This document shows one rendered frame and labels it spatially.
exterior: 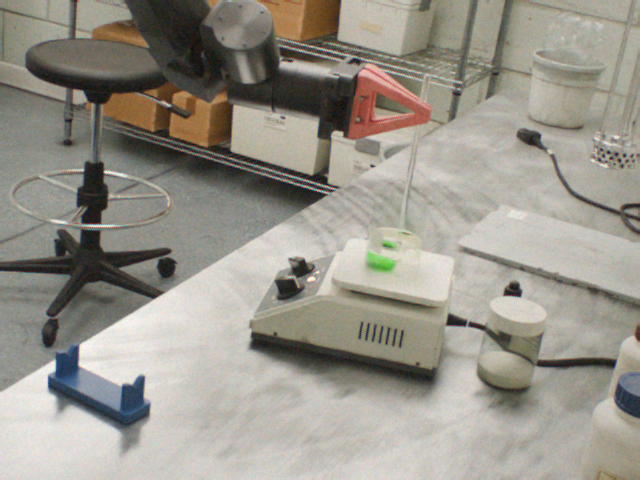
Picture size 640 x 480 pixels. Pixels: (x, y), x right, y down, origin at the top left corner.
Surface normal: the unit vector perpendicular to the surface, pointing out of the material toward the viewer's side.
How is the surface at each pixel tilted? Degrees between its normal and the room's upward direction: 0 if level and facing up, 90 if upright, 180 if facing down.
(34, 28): 90
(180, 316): 0
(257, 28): 45
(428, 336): 90
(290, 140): 93
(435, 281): 0
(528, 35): 90
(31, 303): 0
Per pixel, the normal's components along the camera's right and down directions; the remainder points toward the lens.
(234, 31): -0.09, -0.41
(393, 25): -0.52, 0.30
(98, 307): 0.13, -0.92
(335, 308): -0.19, 0.36
